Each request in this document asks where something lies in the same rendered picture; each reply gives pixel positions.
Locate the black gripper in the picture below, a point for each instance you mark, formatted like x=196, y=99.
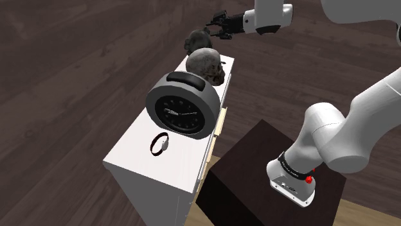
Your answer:
x=236, y=23

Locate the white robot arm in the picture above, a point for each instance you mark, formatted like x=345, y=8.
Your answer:
x=360, y=125

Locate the dark skull figure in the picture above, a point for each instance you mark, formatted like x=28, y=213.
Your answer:
x=197, y=40

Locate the grey skull figure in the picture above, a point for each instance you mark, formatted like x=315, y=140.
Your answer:
x=203, y=64

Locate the grey round alarm clock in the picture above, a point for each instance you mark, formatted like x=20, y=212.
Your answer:
x=183, y=114

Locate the black wristwatch with white face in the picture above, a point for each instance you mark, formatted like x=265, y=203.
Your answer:
x=164, y=144

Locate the white chest of drawers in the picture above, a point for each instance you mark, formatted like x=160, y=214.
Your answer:
x=175, y=162

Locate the dark robot stand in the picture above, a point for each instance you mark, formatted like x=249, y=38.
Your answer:
x=244, y=175

